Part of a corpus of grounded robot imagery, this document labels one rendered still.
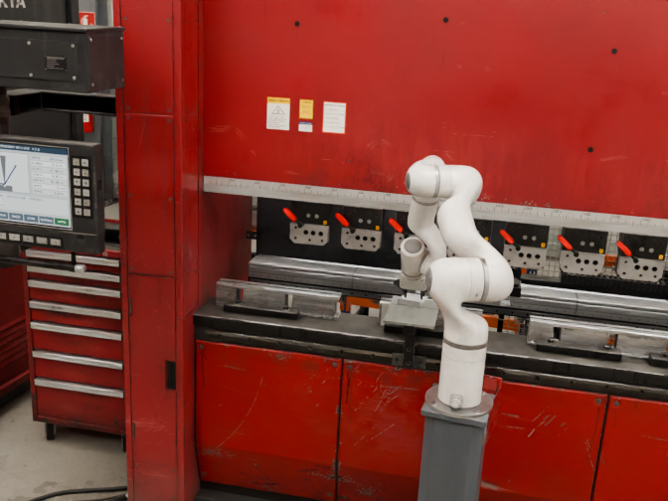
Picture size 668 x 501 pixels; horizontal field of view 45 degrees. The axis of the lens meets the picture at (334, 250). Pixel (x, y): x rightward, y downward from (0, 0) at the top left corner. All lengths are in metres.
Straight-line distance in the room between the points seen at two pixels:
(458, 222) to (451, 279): 0.22
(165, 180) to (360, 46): 0.84
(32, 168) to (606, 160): 1.91
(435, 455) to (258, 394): 1.09
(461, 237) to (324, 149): 0.89
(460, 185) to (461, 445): 0.74
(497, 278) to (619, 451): 1.21
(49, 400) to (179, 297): 1.15
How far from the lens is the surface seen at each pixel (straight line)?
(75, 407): 3.94
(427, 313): 2.93
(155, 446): 3.37
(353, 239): 3.00
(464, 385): 2.23
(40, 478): 3.88
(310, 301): 3.14
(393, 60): 2.88
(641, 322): 3.37
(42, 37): 2.69
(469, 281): 2.12
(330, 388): 3.13
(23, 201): 2.79
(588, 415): 3.09
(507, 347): 3.04
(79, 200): 2.67
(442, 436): 2.29
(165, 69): 2.89
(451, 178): 2.40
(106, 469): 3.88
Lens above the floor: 2.05
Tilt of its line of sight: 17 degrees down
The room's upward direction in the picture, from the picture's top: 3 degrees clockwise
